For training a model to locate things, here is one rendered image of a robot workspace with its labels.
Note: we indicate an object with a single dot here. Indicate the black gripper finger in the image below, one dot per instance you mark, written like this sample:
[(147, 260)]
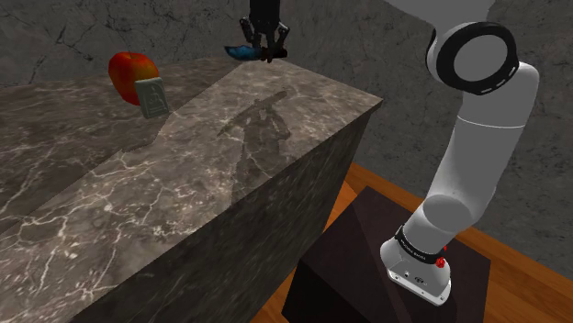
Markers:
[(247, 30), (278, 39)]

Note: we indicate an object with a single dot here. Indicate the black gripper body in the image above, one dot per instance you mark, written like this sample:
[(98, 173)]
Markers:
[(264, 15)]

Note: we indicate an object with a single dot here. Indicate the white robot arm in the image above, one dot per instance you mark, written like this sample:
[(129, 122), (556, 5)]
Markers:
[(479, 147)]

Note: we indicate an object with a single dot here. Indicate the grey carved stone plaque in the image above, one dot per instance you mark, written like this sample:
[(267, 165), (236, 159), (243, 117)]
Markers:
[(153, 98)]

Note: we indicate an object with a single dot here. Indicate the red apple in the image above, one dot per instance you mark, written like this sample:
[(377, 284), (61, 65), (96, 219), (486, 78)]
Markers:
[(130, 71)]

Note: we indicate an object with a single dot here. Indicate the dark robot stand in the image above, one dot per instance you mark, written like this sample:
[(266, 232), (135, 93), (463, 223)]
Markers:
[(353, 273)]

